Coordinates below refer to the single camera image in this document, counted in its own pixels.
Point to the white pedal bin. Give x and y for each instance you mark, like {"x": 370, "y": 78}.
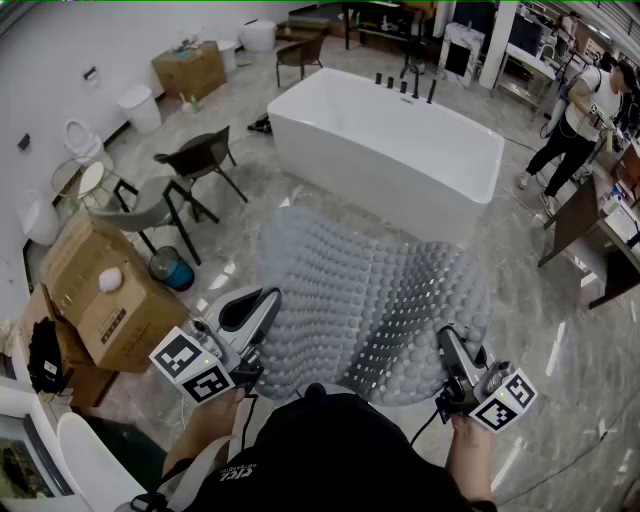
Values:
{"x": 141, "y": 110}

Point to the framed picture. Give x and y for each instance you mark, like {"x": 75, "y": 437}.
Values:
{"x": 20, "y": 465}

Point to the brown wicker chair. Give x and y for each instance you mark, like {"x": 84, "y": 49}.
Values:
{"x": 300, "y": 55}

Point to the black bag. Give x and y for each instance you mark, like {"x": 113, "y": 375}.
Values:
{"x": 45, "y": 355}

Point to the white bathtub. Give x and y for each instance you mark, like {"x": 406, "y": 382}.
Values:
{"x": 380, "y": 150}

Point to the black bathtub faucet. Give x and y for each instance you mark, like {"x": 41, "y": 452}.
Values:
{"x": 415, "y": 80}

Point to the white rounded bin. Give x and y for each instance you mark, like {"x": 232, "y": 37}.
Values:
{"x": 40, "y": 220}

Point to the grey chair black legs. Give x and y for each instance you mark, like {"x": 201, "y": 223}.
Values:
{"x": 145, "y": 210}

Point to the person's left forearm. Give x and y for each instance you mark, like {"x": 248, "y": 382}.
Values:
{"x": 205, "y": 430}

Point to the black hand shower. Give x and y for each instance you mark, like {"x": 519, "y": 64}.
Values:
{"x": 432, "y": 91}

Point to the blue waste bin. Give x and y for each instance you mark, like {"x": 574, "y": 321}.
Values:
{"x": 172, "y": 270}

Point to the round white side table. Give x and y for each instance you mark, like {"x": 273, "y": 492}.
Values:
{"x": 92, "y": 180}

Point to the green cleaning brush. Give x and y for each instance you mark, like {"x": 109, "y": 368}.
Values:
{"x": 192, "y": 104}

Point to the white lidded bucket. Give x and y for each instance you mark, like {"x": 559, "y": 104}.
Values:
{"x": 259, "y": 35}

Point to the steel work table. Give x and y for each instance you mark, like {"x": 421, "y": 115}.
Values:
{"x": 525, "y": 65}

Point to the small cardboard box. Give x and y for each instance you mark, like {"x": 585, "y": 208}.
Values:
{"x": 192, "y": 70}

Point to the dark brown chair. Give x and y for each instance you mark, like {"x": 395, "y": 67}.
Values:
{"x": 200, "y": 152}

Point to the grey bubbled bath mat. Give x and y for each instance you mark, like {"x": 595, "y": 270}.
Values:
{"x": 370, "y": 300}

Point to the large cardboard box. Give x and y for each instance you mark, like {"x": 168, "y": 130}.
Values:
{"x": 105, "y": 310}

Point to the black slippers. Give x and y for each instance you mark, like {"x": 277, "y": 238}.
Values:
{"x": 261, "y": 124}

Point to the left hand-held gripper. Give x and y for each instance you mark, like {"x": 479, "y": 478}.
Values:
{"x": 192, "y": 367}

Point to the black rack table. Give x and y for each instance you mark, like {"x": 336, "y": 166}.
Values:
{"x": 380, "y": 25}

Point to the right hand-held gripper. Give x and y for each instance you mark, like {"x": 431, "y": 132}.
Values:
{"x": 505, "y": 400}

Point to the person's black clothing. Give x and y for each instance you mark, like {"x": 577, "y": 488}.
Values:
{"x": 330, "y": 450}

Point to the white bath puff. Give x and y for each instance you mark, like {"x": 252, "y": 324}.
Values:
{"x": 110, "y": 279}

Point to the white rounded seat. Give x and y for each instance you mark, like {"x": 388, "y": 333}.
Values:
{"x": 95, "y": 465}

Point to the person's right forearm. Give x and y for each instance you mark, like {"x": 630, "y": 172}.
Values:
{"x": 472, "y": 460}

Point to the white pillar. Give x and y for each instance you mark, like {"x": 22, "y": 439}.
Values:
{"x": 497, "y": 45}

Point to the small white bin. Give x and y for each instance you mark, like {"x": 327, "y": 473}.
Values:
{"x": 228, "y": 56}

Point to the black paper holder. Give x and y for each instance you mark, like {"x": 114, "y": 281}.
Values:
{"x": 90, "y": 73}

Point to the brown wooden table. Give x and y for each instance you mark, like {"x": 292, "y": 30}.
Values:
{"x": 580, "y": 220}

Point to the white toilet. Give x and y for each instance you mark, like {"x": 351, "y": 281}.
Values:
{"x": 82, "y": 142}

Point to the flat cardboard box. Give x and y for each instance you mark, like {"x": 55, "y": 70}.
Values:
{"x": 90, "y": 385}

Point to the black wall socket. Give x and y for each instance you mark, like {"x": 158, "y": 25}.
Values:
{"x": 24, "y": 141}

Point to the marble pattern cabinet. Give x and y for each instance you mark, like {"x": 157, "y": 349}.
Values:
{"x": 462, "y": 55}

